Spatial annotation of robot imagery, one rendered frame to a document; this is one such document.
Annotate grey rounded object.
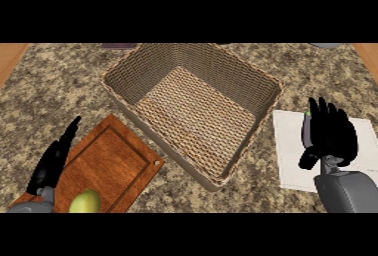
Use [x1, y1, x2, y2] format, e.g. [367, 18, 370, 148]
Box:
[309, 42, 345, 50]

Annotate brown wooden cutting board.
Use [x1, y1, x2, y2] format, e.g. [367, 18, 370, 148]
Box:
[10, 113, 168, 214]

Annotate woven wicker basket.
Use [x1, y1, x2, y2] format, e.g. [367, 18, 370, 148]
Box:
[101, 42, 287, 193]

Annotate white placemat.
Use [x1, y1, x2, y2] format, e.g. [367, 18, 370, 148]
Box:
[272, 110, 378, 194]

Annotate purple eggplant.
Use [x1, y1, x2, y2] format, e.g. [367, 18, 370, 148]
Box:
[300, 110, 317, 149]

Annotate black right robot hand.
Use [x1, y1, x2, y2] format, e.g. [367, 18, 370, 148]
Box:
[297, 96, 361, 171]

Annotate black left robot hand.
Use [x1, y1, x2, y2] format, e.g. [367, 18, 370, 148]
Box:
[26, 115, 83, 197]

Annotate dark purple flat object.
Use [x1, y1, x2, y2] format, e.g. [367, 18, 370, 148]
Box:
[101, 42, 138, 50]

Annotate yellow-green pear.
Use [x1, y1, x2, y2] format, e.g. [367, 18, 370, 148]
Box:
[69, 188, 103, 214]

